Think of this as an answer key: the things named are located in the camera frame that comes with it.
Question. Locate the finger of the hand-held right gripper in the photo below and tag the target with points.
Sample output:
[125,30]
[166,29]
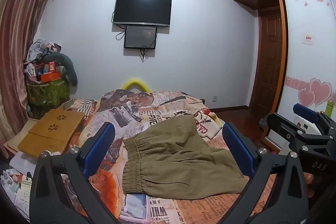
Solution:
[283,127]
[304,110]

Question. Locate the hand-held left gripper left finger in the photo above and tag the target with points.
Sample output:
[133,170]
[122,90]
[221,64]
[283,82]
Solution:
[99,148]

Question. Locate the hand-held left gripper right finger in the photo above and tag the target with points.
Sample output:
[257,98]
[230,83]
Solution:
[237,153]

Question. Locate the olive green pants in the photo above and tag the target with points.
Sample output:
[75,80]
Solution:
[183,161]

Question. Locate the person's right hand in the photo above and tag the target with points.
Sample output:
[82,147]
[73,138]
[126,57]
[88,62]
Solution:
[309,184]

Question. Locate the white box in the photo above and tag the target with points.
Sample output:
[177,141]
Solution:
[311,127]

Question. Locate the green bottle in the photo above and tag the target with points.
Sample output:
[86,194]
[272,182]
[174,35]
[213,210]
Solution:
[329,108]

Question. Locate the brown wooden door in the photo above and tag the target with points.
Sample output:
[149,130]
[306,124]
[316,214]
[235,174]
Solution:
[267,56]

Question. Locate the white paper note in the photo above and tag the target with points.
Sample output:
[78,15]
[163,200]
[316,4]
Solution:
[307,39]

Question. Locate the printed newspaper pattern blanket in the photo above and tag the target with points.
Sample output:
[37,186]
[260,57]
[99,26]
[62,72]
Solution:
[162,108]

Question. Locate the green patterned storage bag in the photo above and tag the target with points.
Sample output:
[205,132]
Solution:
[50,93]

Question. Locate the yellow plush toy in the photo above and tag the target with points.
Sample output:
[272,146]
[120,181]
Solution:
[134,81]

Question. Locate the beige bedside table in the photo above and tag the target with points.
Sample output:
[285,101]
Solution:
[15,142]

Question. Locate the grey plush pillow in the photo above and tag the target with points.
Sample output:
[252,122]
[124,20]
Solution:
[69,69]

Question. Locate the orange box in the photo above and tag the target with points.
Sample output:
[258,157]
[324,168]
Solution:
[50,77]

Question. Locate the pile of papers and packets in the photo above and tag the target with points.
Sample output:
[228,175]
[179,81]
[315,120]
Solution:
[18,182]

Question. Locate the small red box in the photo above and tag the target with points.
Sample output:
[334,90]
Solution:
[51,66]

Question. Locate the pile of clothes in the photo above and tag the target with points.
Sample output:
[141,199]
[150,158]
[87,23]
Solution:
[42,47]

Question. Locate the striped pink curtain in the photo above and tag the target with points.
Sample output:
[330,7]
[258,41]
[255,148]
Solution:
[15,43]

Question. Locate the white wall socket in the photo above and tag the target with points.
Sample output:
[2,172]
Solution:
[215,98]

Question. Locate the small black wall monitor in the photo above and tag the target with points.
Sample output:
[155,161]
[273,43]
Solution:
[140,36]

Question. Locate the black wall television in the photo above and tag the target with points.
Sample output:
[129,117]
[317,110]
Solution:
[141,9]

